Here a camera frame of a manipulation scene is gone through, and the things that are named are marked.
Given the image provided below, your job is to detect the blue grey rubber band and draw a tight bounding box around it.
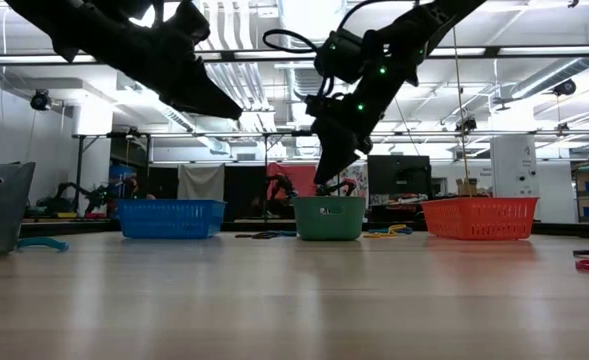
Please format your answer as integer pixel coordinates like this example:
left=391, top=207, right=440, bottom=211
left=368, top=225, right=414, bottom=236

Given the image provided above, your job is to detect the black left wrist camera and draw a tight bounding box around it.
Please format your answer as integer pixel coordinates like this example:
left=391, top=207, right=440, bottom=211
left=166, top=0, right=211, bottom=45

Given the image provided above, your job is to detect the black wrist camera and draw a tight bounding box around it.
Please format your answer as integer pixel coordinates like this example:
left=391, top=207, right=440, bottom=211
left=166, top=0, right=211, bottom=45
left=313, top=29, right=371, bottom=85

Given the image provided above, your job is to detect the tan hanging cord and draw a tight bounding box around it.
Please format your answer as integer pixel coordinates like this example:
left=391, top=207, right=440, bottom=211
left=452, top=27, right=471, bottom=197

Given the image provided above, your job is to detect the black hanging camera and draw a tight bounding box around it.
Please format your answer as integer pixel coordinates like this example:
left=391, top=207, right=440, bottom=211
left=29, top=88, right=54, bottom=112
left=551, top=78, right=578, bottom=98

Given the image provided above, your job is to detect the white cabinet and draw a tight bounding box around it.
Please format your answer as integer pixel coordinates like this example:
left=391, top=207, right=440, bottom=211
left=490, top=134, right=541, bottom=199

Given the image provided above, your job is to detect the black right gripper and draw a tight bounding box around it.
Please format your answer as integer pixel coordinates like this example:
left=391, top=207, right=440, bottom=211
left=305, top=74, right=401, bottom=186

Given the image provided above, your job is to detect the black monitor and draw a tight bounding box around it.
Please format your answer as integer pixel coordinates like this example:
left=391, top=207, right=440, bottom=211
left=367, top=154, right=433, bottom=199

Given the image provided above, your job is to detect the orange plastic basket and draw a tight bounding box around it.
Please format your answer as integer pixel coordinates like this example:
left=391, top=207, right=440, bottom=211
left=421, top=196, right=540, bottom=242

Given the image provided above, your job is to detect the black background frame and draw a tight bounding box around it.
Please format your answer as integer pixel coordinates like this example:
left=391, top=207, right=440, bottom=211
left=263, top=130, right=341, bottom=221

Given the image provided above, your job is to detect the cardboard box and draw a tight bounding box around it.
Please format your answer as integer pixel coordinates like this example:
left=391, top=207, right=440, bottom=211
left=456, top=178, right=480, bottom=197

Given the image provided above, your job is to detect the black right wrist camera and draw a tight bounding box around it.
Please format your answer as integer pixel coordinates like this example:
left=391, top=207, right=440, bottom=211
left=313, top=29, right=371, bottom=85

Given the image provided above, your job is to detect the floral cloth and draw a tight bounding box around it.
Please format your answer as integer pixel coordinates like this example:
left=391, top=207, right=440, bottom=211
left=333, top=162, right=369, bottom=197

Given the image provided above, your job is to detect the black cloth panel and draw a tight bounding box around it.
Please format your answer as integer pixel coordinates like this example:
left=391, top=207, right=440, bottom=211
left=223, top=164, right=268, bottom=221

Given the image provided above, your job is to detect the blue plastic basket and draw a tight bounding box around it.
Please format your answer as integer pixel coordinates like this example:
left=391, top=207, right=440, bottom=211
left=117, top=199, right=228, bottom=240

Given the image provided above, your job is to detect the blue barrel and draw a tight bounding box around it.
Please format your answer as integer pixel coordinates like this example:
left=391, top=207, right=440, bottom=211
left=108, top=164, right=136, bottom=200

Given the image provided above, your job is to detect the green plastic basket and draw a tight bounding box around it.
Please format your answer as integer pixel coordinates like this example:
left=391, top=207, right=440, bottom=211
left=292, top=195, right=368, bottom=242

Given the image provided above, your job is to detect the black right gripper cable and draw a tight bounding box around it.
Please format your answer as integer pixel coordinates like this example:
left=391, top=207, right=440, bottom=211
left=262, top=0, right=375, bottom=56

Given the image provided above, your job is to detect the red cloth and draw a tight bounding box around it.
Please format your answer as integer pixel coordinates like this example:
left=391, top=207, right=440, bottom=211
left=267, top=162, right=320, bottom=220

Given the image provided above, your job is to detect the yellow rubber band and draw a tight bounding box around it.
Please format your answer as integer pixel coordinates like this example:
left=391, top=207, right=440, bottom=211
left=363, top=224, right=408, bottom=239

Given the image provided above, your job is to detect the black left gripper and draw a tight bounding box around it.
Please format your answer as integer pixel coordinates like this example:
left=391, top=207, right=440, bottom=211
left=98, top=19, right=244, bottom=121

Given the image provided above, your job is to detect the grey cloth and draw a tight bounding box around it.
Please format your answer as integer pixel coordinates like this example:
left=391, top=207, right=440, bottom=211
left=177, top=164, right=225, bottom=202

